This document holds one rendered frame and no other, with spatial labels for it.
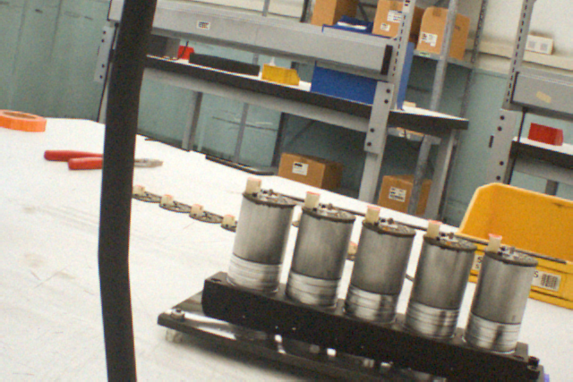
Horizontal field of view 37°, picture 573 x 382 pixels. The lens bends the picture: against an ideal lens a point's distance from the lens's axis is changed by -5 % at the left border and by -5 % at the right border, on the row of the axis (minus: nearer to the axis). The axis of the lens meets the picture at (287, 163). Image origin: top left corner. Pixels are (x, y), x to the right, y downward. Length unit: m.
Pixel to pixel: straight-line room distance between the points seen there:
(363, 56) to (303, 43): 0.24
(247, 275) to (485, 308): 0.11
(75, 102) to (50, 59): 0.42
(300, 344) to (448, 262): 0.07
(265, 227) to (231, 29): 2.86
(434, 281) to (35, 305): 0.17
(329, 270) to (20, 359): 0.14
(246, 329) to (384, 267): 0.06
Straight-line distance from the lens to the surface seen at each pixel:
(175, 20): 3.42
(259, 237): 0.39
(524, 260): 0.38
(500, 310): 0.38
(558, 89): 2.68
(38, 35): 6.06
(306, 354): 0.36
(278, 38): 3.12
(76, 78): 6.35
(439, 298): 0.38
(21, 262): 0.45
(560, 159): 2.70
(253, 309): 0.40
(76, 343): 0.36
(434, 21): 4.71
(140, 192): 0.67
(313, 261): 0.39
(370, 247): 0.38
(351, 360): 0.37
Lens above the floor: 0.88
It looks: 7 degrees down
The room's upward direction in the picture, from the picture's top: 11 degrees clockwise
